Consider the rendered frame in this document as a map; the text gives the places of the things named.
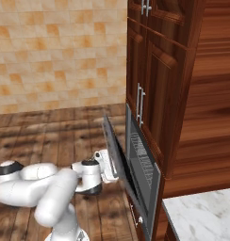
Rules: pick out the small wood cabinet door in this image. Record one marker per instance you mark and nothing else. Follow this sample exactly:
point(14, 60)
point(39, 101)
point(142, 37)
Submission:
point(135, 9)
point(170, 12)

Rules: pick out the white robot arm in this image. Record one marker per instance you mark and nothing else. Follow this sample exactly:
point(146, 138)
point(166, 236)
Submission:
point(54, 191)

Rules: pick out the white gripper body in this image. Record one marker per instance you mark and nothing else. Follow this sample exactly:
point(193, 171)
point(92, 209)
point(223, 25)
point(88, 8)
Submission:
point(108, 168)

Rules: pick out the wood drawer front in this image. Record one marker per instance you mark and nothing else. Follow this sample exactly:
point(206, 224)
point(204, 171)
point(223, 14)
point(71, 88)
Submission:
point(137, 230)

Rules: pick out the tall dark wood cabinet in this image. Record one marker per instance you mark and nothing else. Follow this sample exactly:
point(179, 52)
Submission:
point(179, 103)

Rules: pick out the wood counter cabinet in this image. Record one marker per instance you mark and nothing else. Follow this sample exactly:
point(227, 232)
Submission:
point(171, 232)

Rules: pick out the grey oven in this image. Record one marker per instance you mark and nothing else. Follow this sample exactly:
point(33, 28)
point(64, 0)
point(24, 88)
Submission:
point(153, 185)

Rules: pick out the narrow wood cabinet door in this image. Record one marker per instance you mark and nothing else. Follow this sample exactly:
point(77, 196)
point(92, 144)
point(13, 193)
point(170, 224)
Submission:
point(133, 69)

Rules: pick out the wide wood cabinet door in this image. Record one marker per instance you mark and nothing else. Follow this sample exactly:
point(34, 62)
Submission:
point(164, 100)

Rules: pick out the dark grey oven door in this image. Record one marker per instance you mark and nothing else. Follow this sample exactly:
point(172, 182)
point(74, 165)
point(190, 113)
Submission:
point(120, 160)

